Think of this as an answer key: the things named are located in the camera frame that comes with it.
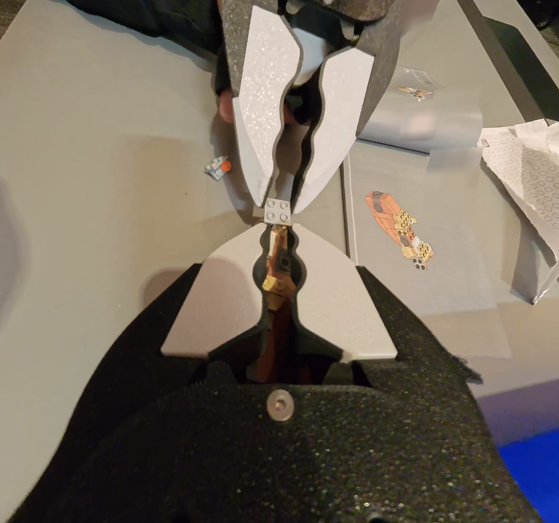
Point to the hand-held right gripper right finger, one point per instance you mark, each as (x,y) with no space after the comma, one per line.
(345,309)

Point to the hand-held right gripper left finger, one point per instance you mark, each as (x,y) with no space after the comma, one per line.
(218,309)

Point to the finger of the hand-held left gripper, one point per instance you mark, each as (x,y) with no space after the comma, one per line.
(343,108)
(262,95)

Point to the orange tan brick model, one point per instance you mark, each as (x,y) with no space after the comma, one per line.
(279,313)

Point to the small dark grey brick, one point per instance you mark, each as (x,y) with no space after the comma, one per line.
(214,170)

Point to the small pale grey brick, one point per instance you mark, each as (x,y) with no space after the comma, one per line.
(277,210)

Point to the grey instruction booklet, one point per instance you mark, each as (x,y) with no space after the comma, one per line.
(458,248)

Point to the torn white paper bag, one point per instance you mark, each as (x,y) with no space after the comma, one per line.
(533,173)

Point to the blue plastic bin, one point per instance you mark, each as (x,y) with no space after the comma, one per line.
(537,479)

